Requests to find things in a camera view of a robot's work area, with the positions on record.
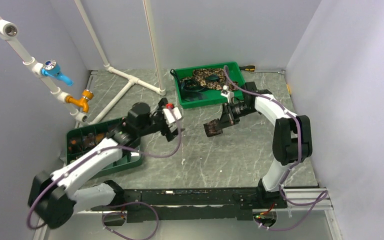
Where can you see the orange rolled tie in organizer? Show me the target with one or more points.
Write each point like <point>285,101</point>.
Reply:
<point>99,137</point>

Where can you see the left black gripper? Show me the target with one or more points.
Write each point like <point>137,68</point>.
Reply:
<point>160,111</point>

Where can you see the aluminium frame rail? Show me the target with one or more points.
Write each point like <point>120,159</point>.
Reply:
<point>311,198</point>

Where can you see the dark orange patterned tie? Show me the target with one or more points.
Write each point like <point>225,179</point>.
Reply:
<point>210,128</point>

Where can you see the blue faucet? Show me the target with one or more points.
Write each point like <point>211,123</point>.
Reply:
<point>52,69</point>

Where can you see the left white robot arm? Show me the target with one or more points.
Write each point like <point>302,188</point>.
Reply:
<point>125,138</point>

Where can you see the green compartment organizer box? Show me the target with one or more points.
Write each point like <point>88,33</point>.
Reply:
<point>74,148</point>

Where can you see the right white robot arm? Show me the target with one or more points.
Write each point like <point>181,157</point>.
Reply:
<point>291,142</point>

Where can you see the brown floral tie in tray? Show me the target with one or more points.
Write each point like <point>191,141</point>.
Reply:
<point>206,79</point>

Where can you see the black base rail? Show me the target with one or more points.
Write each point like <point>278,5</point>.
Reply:
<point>240,203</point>

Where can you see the white PVC pipe frame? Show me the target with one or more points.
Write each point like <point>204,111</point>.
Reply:
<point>9,32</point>

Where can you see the yellow black screwdriver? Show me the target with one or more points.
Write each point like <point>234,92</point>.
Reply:
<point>248,68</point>

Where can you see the orange faucet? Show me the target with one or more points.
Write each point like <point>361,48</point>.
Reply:
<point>82,102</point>

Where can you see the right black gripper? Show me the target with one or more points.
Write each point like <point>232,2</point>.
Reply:
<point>228,118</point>

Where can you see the silver wrench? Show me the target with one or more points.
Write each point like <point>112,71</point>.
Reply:
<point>276,71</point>

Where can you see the dark blue tie in tray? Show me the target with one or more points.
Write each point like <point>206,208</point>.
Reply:
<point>187,95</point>

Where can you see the green tray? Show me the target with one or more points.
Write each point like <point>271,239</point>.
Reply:
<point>213,96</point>

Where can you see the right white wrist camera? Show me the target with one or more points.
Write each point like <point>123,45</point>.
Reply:
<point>229,95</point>

